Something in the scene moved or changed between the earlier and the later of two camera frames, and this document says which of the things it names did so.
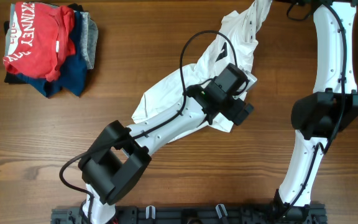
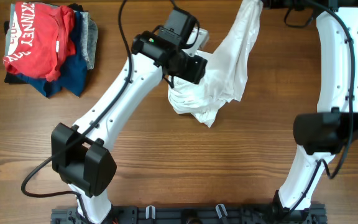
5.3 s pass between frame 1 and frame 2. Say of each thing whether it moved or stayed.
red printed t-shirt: stayed
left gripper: moved
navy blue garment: stayed
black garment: stayed
